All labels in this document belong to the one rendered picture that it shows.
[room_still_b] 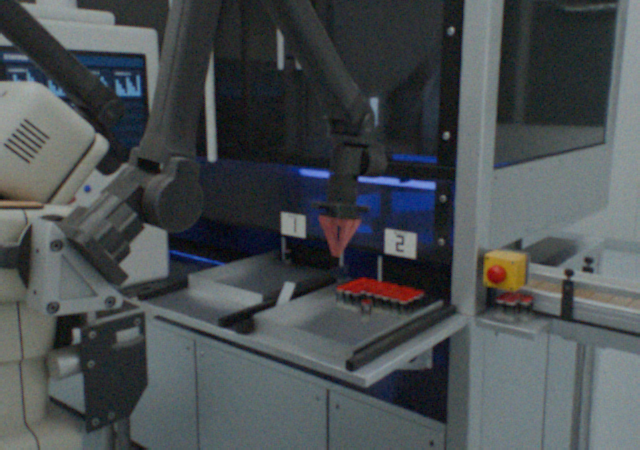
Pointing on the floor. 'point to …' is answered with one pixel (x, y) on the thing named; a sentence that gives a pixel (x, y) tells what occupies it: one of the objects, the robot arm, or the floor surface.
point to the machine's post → (473, 200)
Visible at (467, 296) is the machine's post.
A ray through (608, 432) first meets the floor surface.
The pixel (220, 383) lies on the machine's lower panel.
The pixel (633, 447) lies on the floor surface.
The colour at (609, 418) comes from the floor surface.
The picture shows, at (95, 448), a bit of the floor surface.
